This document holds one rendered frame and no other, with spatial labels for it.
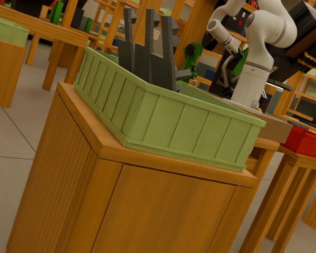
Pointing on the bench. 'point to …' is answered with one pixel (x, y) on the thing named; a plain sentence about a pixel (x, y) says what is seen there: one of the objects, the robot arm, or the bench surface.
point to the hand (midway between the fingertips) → (238, 52)
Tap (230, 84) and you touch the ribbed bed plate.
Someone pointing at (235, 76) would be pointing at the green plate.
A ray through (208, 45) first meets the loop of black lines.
